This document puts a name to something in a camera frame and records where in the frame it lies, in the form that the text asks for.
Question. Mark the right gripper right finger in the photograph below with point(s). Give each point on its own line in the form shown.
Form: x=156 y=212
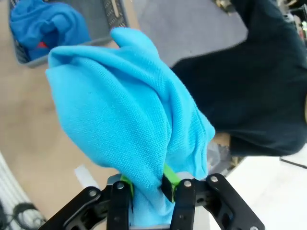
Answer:
x=184 y=206

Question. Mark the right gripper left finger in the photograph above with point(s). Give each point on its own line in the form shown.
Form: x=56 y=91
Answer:
x=117 y=206

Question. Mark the light blue polo shirt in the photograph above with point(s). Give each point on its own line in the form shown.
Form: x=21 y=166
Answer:
x=120 y=107

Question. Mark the blue shorts with pink label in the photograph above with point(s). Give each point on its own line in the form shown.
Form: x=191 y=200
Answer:
x=48 y=24

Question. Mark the large white table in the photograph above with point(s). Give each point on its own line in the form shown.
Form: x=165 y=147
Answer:
x=275 y=191

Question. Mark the person in black t-shirt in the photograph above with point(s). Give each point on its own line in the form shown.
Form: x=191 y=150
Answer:
x=251 y=83

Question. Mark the gray woven plastic basket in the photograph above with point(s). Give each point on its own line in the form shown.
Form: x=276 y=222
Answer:
x=98 y=24

